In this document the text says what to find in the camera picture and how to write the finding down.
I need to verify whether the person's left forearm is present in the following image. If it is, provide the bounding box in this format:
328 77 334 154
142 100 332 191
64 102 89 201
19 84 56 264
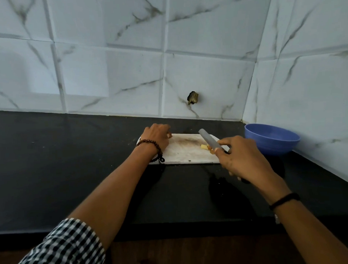
66 144 165 251

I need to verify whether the person's right hand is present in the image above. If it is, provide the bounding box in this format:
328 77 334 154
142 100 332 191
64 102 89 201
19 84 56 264
214 133 293 207

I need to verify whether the dark wooden cabinet door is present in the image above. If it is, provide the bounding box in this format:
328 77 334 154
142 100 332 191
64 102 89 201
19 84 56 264
111 233 308 264

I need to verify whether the steel kitchen knife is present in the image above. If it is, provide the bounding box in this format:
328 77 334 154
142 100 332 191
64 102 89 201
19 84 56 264
198 128 226 154

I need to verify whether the person's right forearm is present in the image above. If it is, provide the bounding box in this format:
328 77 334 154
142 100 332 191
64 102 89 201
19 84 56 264
272 199 348 264

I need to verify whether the brown wall pipe stub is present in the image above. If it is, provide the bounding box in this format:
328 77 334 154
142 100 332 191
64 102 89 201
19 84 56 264
186 91 200 106

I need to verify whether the black wristband with charm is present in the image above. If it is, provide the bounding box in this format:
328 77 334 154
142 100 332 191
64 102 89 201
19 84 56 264
268 193 302 225

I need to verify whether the white cutting board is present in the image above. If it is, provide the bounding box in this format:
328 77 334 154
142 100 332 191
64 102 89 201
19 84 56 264
136 131 231 167

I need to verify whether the black white checkered shirt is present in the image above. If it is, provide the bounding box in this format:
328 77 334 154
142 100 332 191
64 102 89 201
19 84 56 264
4 216 107 264

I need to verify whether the brown bead bracelet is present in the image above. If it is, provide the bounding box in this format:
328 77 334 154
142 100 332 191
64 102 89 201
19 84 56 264
135 138 165 165

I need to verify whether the blue plastic bowl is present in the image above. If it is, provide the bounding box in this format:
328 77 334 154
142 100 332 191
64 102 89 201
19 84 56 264
244 121 302 157

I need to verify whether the person's left hand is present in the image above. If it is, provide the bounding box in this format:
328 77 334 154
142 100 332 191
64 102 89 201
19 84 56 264
139 123 174 153

